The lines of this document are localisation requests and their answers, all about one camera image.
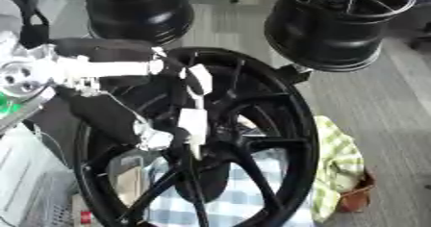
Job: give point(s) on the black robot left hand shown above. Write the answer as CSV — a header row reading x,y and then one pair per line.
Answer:
x,y
106,49

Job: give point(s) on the black wheel rim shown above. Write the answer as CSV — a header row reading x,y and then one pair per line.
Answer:
x,y
140,16
325,35

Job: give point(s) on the white pin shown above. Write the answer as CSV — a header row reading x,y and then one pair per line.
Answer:
x,y
193,125
201,78

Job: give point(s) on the black wheel support block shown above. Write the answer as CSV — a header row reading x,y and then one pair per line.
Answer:
x,y
293,73

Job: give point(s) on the black spoked wheel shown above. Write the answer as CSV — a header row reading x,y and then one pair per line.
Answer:
x,y
292,125

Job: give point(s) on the white plastic crate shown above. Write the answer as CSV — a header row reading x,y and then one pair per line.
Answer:
x,y
25,179

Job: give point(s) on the brown cardboard box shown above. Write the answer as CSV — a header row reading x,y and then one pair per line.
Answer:
x,y
356,197

